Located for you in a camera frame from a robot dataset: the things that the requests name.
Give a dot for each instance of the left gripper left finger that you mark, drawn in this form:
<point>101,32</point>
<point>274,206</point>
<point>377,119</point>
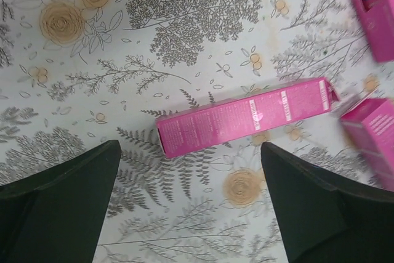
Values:
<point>56,215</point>

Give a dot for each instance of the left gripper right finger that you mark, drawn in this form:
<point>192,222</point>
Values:
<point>326,217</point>

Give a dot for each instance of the pink toothpaste box front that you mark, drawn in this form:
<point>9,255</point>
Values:
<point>370,126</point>

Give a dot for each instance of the pink toothpaste box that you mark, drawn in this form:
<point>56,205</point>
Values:
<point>370,126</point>
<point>376,18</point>

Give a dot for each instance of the magenta toothpaste box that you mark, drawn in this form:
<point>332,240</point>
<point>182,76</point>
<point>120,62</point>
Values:
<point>214,124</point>

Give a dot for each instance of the floral table mat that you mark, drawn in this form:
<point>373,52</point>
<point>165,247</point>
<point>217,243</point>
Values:
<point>76,73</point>

